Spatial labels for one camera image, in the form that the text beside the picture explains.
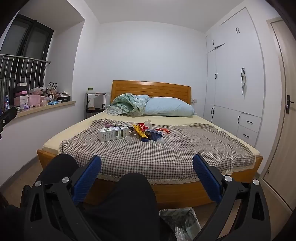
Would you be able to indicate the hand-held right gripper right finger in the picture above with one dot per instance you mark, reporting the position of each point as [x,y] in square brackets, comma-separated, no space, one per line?
[205,176]

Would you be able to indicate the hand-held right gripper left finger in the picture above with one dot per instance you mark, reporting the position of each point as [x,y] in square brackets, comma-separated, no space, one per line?
[89,173]

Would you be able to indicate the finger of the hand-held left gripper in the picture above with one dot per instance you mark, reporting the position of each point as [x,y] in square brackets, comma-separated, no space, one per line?
[8,117]

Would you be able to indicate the colourful plastic bag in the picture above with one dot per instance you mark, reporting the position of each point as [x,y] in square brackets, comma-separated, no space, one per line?
[182,220]

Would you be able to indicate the dark blue carton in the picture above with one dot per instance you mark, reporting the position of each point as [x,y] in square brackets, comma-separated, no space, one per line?
[153,134]

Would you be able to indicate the clear plastic bottle without cap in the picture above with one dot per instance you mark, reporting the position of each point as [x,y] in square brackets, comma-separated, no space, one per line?
[148,124]

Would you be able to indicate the water bottle with blue label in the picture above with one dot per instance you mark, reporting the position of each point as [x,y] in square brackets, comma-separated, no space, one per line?
[7,103]

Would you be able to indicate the pile of pink boxes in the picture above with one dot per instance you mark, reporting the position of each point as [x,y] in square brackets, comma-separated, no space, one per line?
[23,98]

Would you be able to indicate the checkered blanket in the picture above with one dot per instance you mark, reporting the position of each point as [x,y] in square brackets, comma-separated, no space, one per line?
[185,150]

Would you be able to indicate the stone window sill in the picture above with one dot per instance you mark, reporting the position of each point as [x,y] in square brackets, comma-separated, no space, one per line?
[50,107]

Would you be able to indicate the cream bed sheet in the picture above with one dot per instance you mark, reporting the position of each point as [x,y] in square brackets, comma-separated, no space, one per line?
[69,133]

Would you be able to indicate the white milk carton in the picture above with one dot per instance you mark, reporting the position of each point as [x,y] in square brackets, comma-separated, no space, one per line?
[113,134]

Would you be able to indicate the person's right leg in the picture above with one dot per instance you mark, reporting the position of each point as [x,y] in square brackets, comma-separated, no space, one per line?
[129,204]

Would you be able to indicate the handbag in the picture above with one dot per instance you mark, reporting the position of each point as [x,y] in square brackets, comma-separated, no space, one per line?
[52,87]

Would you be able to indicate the crumpled clear plastic piece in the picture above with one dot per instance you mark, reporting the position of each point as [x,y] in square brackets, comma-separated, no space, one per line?
[161,140]

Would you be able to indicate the black flat box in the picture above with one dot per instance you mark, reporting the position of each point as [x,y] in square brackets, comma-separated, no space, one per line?
[64,99]

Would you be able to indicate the metal window railing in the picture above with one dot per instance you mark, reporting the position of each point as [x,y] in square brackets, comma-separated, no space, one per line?
[23,58]

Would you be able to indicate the red snack bag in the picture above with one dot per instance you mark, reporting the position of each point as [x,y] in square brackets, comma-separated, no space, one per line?
[163,131]

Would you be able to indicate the black metal nightstand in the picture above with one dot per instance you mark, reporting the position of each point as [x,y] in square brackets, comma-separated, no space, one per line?
[87,111]

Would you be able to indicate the yellow wrapper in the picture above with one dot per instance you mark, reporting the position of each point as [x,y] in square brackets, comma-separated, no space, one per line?
[138,132]

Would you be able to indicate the white item in nightstand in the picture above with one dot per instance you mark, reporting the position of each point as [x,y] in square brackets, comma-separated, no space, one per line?
[91,102]

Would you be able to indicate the small red wrapper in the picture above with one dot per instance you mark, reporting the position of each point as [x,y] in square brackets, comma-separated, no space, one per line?
[143,127]

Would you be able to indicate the light blue pillow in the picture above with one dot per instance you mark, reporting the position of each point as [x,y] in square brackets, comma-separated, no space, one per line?
[168,106]

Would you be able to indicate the green floral quilt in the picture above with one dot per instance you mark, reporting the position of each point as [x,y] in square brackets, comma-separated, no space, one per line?
[126,103]

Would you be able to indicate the dark framed window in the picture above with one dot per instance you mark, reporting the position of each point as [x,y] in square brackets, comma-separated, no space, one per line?
[30,39]

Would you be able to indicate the beige door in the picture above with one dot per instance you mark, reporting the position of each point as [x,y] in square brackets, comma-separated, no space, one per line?
[279,139]

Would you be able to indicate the white built-in wardrobe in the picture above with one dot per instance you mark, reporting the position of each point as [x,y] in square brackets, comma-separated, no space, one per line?
[231,58]

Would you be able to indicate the wooden bed frame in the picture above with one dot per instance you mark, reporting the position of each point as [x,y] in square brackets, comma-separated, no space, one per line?
[150,89]

